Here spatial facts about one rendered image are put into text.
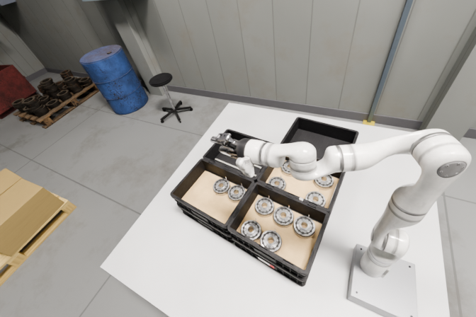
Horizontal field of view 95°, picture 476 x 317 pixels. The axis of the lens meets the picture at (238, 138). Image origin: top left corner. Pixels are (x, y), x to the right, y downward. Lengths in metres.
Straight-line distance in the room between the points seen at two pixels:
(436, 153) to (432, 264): 0.88
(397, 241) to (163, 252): 1.13
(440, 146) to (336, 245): 0.84
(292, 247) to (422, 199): 0.63
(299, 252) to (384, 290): 0.35
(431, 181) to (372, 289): 0.67
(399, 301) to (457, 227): 1.36
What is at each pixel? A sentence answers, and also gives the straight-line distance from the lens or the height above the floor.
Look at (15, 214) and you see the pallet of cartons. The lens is 2.88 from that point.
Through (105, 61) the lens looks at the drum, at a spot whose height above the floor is 0.87.
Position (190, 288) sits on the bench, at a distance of 1.35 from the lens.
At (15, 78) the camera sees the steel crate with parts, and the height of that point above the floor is 0.50.
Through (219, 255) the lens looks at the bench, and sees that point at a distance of 1.35.
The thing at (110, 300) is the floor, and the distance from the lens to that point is 2.39.
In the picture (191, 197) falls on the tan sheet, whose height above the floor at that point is 0.83.
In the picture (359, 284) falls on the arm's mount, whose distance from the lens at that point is 1.24.
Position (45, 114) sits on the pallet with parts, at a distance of 5.00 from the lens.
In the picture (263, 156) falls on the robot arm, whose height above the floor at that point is 1.47.
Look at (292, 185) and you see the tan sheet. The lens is 1.34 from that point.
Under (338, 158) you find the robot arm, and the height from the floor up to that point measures 1.50.
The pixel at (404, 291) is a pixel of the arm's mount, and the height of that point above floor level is 0.79.
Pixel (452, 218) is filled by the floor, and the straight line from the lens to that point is 2.56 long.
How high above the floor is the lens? 1.95
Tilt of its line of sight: 44 degrees down
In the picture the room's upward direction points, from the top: 13 degrees counter-clockwise
